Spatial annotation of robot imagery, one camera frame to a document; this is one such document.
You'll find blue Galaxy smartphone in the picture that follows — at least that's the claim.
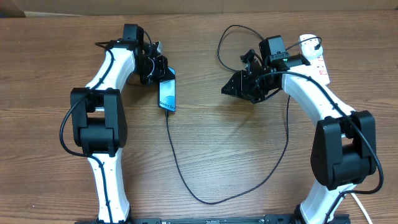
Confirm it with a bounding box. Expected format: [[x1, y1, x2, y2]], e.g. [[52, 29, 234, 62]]
[[158, 67, 176, 113]]

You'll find black USB charging cable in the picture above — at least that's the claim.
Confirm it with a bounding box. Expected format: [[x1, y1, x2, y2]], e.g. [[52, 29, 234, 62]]
[[164, 24, 323, 205]]

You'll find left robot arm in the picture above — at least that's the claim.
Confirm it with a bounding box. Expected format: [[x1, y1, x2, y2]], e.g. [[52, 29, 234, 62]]
[[65, 24, 176, 223]]

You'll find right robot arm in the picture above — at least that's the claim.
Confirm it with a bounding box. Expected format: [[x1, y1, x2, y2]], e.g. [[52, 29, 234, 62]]
[[221, 34, 381, 223]]

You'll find white power strip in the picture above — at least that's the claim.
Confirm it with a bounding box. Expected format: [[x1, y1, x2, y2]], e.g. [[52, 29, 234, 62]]
[[308, 43, 330, 85]]

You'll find cardboard backdrop board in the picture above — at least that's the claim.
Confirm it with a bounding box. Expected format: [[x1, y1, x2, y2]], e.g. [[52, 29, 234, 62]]
[[1, 0, 397, 17]]

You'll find white USB wall charger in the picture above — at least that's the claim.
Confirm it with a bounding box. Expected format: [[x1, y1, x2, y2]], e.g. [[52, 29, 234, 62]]
[[298, 34, 323, 60]]

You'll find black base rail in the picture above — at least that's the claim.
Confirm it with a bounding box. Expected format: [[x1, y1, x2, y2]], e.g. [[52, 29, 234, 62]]
[[74, 213, 351, 224]]

